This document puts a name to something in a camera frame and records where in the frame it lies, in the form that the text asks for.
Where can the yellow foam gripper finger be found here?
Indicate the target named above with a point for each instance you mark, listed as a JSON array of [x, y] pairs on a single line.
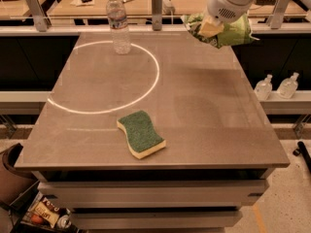
[[210, 27]]

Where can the green jalapeno chip bag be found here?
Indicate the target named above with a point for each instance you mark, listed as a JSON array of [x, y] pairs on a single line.
[[234, 34]]

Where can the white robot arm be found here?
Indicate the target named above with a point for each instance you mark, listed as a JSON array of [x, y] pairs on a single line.
[[220, 11]]

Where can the clear sanitizer pump bottle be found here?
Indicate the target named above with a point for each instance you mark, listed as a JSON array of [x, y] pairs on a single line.
[[263, 88]]

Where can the clear plastic water bottle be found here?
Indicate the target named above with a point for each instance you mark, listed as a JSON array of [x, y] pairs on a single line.
[[117, 18]]

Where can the white power strip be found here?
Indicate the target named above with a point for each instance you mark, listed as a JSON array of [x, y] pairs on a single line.
[[168, 7]]

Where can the green and yellow sponge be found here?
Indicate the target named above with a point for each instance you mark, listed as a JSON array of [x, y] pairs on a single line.
[[141, 136]]

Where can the black chair leg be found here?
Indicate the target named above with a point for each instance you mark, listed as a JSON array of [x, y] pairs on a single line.
[[302, 150]]

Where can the upper metal drawer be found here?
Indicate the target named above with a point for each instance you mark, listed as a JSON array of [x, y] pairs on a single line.
[[169, 194]]

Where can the metal drawer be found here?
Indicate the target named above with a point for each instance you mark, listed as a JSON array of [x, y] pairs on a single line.
[[169, 194], [156, 220]]

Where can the lower metal drawer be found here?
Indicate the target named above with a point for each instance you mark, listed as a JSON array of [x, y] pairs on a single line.
[[156, 220]]

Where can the box of snack packets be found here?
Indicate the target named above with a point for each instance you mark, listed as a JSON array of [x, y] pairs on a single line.
[[42, 212]]

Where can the brown bin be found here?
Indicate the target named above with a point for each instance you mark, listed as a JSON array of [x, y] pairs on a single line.
[[12, 182]]

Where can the middle metal bracket post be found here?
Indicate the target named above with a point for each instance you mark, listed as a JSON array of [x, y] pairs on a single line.
[[157, 14]]

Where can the metal bracket post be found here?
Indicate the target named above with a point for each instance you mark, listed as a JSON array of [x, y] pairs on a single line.
[[275, 20], [157, 14], [41, 20]]

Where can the right metal bracket post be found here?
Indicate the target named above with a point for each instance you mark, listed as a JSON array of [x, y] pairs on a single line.
[[275, 20]]

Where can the left metal bracket post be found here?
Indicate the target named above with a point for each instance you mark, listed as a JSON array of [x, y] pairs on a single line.
[[41, 20]]

